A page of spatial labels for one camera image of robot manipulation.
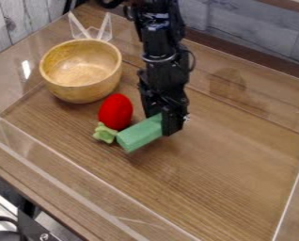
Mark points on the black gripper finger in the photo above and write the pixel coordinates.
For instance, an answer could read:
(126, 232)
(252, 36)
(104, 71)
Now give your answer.
(172, 119)
(152, 103)

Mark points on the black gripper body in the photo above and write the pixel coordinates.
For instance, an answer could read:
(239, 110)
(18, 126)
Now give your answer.
(167, 75)

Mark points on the green rectangular stick block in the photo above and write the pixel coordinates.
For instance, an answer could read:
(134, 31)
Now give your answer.
(140, 134)

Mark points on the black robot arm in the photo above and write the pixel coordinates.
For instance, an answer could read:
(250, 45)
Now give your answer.
(158, 22)

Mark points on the brown wooden bowl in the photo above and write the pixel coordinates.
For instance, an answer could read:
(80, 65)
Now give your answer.
(82, 70)

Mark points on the red plush strawberry toy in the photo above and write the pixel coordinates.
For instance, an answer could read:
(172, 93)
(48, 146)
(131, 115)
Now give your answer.
(114, 117)

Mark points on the black clamp under table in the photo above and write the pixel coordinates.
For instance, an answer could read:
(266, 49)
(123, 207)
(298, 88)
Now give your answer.
(31, 229)

